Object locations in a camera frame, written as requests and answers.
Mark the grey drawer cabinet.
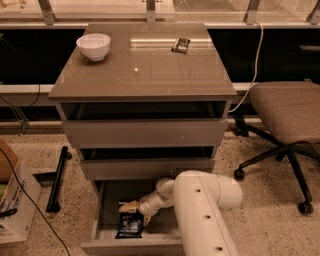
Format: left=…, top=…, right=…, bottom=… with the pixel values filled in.
left=48, top=22, right=238, bottom=188

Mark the grey office chair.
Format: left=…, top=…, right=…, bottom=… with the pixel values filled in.
left=232, top=81, right=320, bottom=214

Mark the white bowl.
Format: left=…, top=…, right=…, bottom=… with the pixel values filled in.
left=76, top=33, right=111, bottom=61

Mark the white cable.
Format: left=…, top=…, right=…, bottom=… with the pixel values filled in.
left=227, top=21, right=264, bottom=114

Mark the black metal bar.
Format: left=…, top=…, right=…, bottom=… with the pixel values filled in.
left=46, top=146, right=72, bottom=213

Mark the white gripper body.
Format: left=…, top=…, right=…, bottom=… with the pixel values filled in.
left=138, top=178, right=174, bottom=217

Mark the grey middle drawer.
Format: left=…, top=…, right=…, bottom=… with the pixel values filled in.
left=80, top=146, right=215, bottom=180

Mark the black floor cable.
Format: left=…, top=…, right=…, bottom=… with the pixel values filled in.
left=0, top=147, right=72, bottom=256

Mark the grey drawer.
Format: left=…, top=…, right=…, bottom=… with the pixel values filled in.
left=58, top=101, right=229, bottom=149
left=81, top=180, right=184, bottom=256
left=80, top=146, right=215, bottom=180

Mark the blue chip bag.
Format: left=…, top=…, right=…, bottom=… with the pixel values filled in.
left=116, top=210, right=145, bottom=239

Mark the grey bottom drawer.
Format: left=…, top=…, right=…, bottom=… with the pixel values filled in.
left=81, top=180, right=184, bottom=256

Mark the grey top drawer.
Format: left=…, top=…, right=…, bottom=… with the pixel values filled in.
left=58, top=101, right=229, bottom=149

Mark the small dark snack packet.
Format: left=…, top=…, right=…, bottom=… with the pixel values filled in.
left=171, top=38, right=191, bottom=54

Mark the cardboard box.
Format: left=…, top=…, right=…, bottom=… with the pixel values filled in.
left=0, top=139, right=41, bottom=244

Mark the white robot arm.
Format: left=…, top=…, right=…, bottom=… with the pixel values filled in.
left=119, top=170, right=243, bottom=256

